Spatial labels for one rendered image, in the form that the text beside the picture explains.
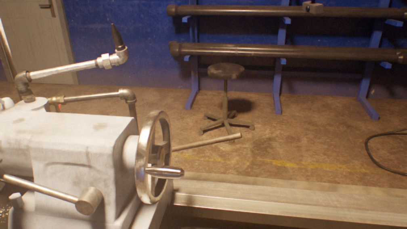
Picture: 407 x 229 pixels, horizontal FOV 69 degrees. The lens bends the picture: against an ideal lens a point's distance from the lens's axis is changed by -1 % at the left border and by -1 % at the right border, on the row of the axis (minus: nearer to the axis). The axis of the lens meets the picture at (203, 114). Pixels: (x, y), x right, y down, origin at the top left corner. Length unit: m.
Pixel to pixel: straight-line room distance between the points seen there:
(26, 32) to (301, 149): 3.68
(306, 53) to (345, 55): 0.38
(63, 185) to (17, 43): 4.09
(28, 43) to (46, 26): 0.39
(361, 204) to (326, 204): 0.11
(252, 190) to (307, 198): 0.17
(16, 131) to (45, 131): 0.07
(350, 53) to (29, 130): 3.02
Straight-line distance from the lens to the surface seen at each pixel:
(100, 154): 0.68
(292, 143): 2.87
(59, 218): 0.80
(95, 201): 0.70
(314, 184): 1.10
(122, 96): 0.92
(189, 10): 3.30
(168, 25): 3.76
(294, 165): 2.59
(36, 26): 4.51
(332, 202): 1.04
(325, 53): 3.30
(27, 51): 4.72
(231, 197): 0.97
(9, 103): 0.95
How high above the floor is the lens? 1.51
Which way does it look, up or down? 27 degrees down
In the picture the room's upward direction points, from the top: 1 degrees counter-clockwise
